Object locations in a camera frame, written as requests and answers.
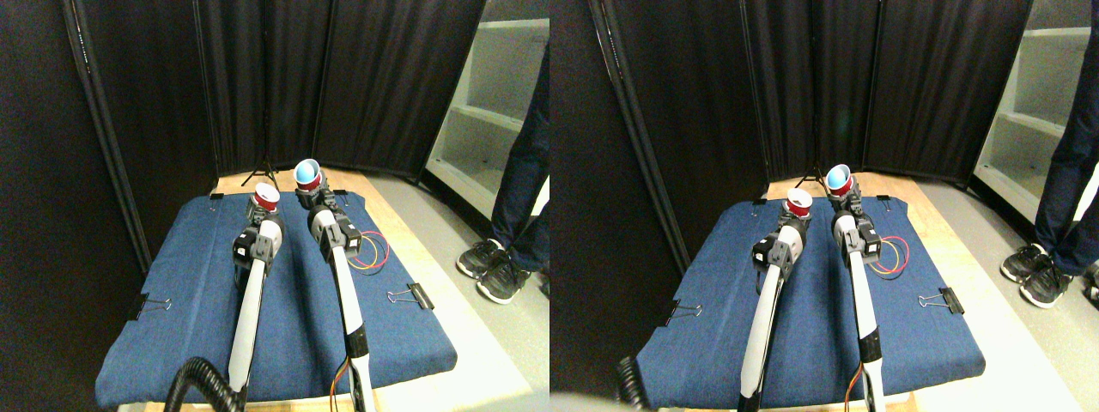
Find black ribbed hose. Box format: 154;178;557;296
616;354;650;411
163;356;246;412

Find orange wire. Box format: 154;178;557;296
331;356;351;412
845;362;864;412

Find yellow wire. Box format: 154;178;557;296
348;240;384;274
867;245;903;280

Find black tripod stand foot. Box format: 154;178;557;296
792;165;830;198
241;161;281;192

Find grey curtain stand pole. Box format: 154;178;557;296
62;0;149;274
591;0;691;274

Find person's legs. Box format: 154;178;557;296
455;34;550;306
999;0;1099;311

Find dark blue cloth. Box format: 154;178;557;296
627;196;987;409
96;190;458;409

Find white shelf unit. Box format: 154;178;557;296
972;26;1099;226
424;19;550;221

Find red wire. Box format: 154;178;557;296
348;230;392;271
867;236;911;277

